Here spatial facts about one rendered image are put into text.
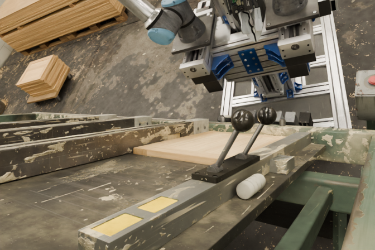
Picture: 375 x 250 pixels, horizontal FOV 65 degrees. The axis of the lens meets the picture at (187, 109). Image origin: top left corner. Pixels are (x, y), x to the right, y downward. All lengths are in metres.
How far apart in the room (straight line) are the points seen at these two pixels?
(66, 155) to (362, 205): 0.63
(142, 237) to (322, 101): 1.83
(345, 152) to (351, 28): 1.76
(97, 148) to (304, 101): 1.55
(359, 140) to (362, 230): 0.81
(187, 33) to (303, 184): 0.95
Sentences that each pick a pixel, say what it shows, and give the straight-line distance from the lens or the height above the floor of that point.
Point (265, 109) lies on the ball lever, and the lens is 0.58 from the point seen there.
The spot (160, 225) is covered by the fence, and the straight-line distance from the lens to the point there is 0.38.
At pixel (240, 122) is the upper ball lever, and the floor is 1.54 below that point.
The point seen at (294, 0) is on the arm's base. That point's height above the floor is 1.09.
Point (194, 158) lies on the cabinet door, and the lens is 0.79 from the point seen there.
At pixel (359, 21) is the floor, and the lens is 2.84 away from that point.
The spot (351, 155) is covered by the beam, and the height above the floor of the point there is 0.86.
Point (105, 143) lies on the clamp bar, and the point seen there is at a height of 1.39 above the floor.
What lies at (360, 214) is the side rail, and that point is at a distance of 0.39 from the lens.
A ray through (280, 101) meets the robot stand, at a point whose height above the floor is 0.21.
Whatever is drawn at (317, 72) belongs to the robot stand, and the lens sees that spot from 2.24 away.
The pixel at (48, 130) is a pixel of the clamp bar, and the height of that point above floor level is 1.37.
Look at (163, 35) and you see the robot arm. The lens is 1.35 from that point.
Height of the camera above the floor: 1.91
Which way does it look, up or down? 45 degrees down
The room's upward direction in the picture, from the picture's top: 40 degrees counter-clockwise
